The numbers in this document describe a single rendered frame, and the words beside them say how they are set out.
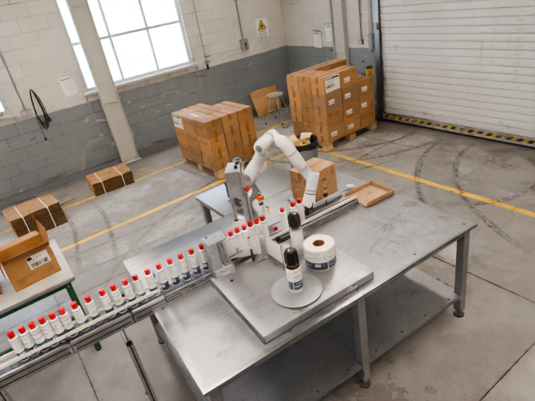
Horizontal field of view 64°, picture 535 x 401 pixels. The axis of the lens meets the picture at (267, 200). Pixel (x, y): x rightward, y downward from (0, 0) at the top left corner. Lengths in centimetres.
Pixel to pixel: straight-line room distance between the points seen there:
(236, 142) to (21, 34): 355
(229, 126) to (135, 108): 233
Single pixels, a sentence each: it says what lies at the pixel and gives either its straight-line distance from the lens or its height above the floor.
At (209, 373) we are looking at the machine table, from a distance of 235.
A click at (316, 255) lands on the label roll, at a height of 101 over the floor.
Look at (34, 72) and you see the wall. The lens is 771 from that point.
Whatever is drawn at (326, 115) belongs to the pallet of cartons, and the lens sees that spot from 654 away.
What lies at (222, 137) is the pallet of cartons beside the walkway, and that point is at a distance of 630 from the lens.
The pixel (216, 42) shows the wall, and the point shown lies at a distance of 872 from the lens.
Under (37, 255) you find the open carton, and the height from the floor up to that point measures 98.
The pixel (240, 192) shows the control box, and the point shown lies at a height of 133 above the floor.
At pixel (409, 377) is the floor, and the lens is 328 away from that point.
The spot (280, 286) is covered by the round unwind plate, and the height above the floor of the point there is 89.
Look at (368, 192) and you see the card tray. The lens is 363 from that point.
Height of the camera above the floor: 254
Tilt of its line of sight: 27 degrees down
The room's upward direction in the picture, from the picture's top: 11 degrees counter-clockwise
